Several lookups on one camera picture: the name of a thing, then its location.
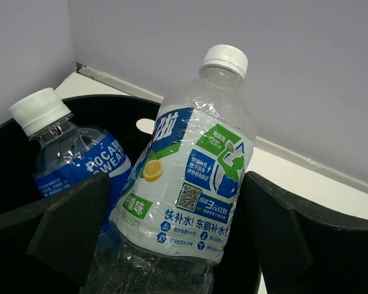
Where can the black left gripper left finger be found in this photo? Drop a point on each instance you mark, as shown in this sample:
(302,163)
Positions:
(48,246)

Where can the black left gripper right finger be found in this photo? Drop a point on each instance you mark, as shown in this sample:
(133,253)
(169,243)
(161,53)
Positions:
(304,247)

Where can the blue label Pocari Sweat bottle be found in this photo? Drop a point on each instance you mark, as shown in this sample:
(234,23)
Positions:
(69,153)

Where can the clear bottle white green label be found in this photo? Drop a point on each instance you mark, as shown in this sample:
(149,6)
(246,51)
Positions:
(173,228)

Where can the black round plastic bin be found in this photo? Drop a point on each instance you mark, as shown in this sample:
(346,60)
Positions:
(168,216)

